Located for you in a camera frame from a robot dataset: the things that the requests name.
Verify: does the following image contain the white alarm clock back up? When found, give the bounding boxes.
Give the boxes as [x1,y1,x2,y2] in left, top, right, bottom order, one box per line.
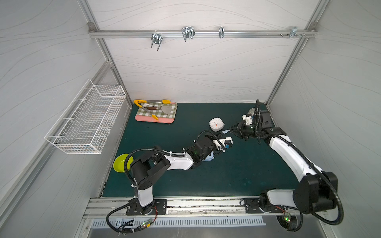
[209,118,225,132]

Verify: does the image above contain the blue white alarm clock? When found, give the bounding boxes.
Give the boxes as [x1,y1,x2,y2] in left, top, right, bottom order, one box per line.
[203,152,214,162]

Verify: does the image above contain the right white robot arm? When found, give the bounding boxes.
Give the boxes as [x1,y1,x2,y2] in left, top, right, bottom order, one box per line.
[232,121,344,217]

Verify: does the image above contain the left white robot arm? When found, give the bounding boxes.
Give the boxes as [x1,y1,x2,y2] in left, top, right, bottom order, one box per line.
[130,137,216,208]

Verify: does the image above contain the striped white ceramic mug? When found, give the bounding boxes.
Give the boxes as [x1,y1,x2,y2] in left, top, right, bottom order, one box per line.
[248,108,256,117]

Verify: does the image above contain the pink cutting board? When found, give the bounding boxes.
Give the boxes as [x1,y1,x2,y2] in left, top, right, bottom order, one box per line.
[135,102,178,124]

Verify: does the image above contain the checkered green cloth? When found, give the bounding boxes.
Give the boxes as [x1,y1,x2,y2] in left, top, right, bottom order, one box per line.
[137,103,178,119]

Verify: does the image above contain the yellow tongs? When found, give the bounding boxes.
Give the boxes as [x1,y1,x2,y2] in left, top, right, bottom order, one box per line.
[134,99,171,121]

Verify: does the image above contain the green plastic bowl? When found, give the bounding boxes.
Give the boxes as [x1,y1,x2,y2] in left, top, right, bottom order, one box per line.
[113,154,134,173]

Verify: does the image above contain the metal u-bolt hook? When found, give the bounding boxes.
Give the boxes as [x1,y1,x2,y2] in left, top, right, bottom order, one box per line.
[181,26,195,42]

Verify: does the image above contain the metal clamp hook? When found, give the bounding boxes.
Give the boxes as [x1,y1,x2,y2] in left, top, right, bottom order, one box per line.
[150,33,163,50]

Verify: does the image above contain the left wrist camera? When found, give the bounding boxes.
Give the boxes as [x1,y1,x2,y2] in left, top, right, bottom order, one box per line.
[213,137,233,151]

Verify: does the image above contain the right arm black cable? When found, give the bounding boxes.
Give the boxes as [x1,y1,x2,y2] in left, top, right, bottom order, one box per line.
[254,99,344,232]

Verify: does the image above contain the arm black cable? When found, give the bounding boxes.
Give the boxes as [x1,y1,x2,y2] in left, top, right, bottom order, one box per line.
[254,99,344,232]
[105,130,227,234]

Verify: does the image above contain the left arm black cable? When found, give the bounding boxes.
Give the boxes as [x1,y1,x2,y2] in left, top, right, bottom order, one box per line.
[105,130,227,234]

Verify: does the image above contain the metal spatula wooden handle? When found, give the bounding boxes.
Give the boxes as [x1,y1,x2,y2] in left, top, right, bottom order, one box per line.
[145,106,172,115]

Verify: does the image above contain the small metal ring hook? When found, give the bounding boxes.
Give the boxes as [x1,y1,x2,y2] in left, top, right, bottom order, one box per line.
[219,26,225,39]

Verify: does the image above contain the metal bracket right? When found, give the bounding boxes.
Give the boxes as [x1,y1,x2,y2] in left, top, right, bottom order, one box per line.
[280,27,306,39]

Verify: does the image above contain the aluminium top rail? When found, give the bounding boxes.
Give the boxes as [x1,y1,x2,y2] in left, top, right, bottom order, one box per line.
[89,29,318,39]

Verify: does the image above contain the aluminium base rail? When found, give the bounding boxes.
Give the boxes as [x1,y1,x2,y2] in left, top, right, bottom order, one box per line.
[83,196,299,218]

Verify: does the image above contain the white wire basket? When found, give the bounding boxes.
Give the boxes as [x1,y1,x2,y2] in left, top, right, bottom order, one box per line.
[45,79,126,155]

